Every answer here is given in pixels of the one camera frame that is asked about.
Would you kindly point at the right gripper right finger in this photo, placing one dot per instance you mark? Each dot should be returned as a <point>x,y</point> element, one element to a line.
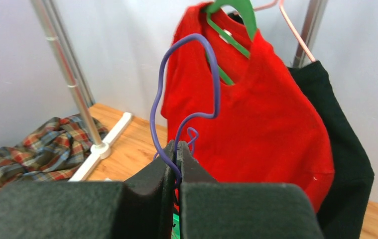
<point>213,210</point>

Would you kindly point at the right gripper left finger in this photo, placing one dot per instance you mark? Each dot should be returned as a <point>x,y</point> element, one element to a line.
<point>139,208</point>

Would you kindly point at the green plastic bin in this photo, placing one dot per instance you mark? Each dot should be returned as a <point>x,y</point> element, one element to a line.
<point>175,234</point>

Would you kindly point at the plaid flannel shirt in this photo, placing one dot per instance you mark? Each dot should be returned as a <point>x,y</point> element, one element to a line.
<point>53,152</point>

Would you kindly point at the red t-shirt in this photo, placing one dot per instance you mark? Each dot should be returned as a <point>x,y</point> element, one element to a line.
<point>268,132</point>

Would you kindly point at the black t-shirt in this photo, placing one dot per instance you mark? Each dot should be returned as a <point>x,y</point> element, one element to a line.
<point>342,212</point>

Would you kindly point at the green clothes hanger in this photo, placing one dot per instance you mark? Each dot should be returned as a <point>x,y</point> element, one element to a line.
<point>239,49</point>

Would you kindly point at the metal rack pole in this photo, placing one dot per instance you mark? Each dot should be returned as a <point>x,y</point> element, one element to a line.
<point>66,70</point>
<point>311,25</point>

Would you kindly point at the pink clothes hanger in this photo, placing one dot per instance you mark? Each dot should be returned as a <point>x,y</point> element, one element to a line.
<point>302,44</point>

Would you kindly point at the aluminium frame post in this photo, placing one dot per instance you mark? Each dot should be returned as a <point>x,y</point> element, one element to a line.
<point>65,42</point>

